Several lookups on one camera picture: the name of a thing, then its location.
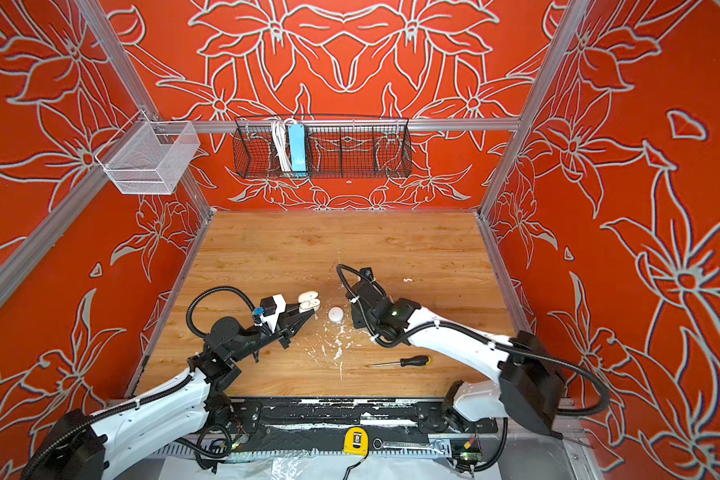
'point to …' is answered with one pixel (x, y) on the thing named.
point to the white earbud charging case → (308, 301)
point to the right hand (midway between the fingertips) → (355, 307)
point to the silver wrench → (379, 444)
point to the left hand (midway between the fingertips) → (309, 306)
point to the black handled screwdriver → (423, 360)
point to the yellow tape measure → (356, 441)
